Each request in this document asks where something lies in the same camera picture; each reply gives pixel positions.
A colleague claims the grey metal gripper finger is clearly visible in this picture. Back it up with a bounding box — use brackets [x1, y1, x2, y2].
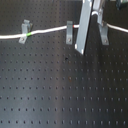
[93, 0, 104, 24]
[75, 0, 92, 54]

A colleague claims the white cable with green band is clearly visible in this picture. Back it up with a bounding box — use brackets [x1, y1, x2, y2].
[0, 22, 128, 40]

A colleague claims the middle grey cable clip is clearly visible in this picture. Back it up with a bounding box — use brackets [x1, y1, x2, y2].
[66, 21, 73, 45]

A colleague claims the grey cable clip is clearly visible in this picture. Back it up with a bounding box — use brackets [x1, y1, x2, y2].
[66, 21, 73, 45]
[99, 22, 109, 45]
[19, 20, 33, 44]

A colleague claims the right grey cable clip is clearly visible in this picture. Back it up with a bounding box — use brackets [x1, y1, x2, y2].
[99, 22, 109, 45]

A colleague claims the left grey cable clip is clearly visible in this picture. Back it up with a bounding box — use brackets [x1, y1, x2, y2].
[19, 20, 33, 44]

